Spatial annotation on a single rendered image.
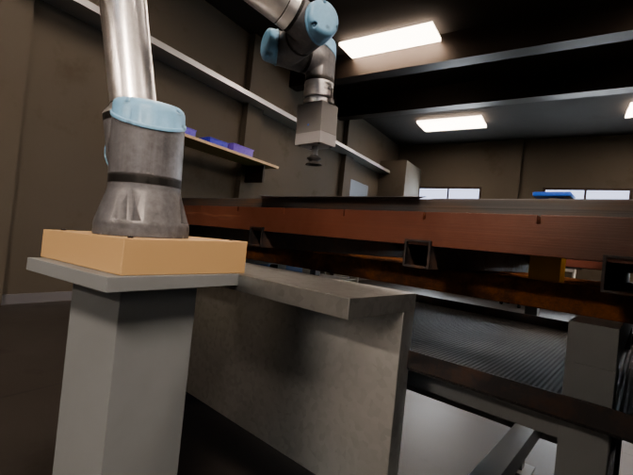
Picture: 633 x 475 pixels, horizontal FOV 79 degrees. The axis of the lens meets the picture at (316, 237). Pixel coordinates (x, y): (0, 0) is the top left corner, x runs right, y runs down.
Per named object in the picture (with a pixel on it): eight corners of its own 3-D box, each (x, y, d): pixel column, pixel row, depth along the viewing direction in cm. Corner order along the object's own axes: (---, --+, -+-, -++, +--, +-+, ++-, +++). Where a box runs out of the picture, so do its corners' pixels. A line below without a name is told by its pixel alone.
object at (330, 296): (118, 246, 154) (119, 239, 154) (414, 310, 68) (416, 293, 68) (60, 243, 139) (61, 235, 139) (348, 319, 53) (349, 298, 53)
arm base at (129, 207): (114, 237, 55) (118, 168, 55) (77, 231, 65) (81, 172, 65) (205, 239, 67) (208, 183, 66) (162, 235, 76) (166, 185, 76)
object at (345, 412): (108, 334, 153) (118, 246, 154) (395, 507, 67) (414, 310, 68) (97, 335, 150) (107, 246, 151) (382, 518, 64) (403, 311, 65)
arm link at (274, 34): (279, 12, 83) (321, 29, 89) (259, 33, 93) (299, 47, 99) (276, 48, 83) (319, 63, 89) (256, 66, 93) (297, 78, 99)
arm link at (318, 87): (317, 91, 103) (341, 85, 98) (316, 108, 103) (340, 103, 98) (298, 82, 97) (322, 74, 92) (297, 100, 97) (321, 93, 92)
